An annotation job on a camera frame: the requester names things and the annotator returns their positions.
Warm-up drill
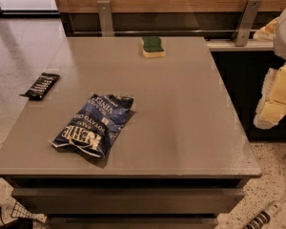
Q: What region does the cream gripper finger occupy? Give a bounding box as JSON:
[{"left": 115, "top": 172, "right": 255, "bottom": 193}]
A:
[
  {"left": 253, "top": 17, "right": 279, "bottom": 41},
  {"left": 254, "top": 62, "right": 286, "bottom": 130}
]

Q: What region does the green and yellow sponge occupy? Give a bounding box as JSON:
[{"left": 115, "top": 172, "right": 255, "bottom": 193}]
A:
[{"left": 141, "top": 36, "right": 165, "bottom": 58}]

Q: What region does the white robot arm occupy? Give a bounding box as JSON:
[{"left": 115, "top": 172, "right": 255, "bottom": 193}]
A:
[{"left": 254, "top": 9, "right": 286, "bottom": 130}]

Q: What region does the white power strip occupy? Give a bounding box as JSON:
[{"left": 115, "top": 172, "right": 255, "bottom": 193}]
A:
[{"left": 242, "top": 197, "right": 286, "bottom": 229}]

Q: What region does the blue kettle chips bag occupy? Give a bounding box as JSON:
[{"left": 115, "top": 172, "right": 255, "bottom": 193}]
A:
[{"left": 51, "top": 94, "right": 134, "bottom": 157}]

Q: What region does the upper grey drawer front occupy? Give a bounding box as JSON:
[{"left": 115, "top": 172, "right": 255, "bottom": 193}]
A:
[{"left": 12, "top": 188, "right": 244, "bottom": 215}]

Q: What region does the grey drawer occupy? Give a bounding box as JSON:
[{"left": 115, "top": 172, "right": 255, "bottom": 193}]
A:
[
  {"left": 12, "top": 188, "right": 244, "bottom": 215},
  {"left": 49, "top": 218, "right": 217, "bottom": 229}
]

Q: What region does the lower grey drawer front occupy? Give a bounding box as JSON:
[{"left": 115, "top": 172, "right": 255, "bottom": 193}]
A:
[{"left": 49, "top": 218, "right": 217, "bottom": 229}]

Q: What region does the right metal bracket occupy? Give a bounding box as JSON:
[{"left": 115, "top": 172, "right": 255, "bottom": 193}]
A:
[{"left": 233, "top": 0, "right": 262, "bottom": 47}]

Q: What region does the metal bracket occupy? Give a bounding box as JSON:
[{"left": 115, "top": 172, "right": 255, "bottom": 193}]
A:
[
  {"left": 233, "top": 0, "right": 262, "bottom": 47},
  {"left": 97, "top": 0, "right": 114, "bottom": 37}
]

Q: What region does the left metal bracket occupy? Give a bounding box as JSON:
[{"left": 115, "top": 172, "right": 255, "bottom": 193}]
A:
[{"left": 97, "top": 0, "right": 114, "bottom": 37}]

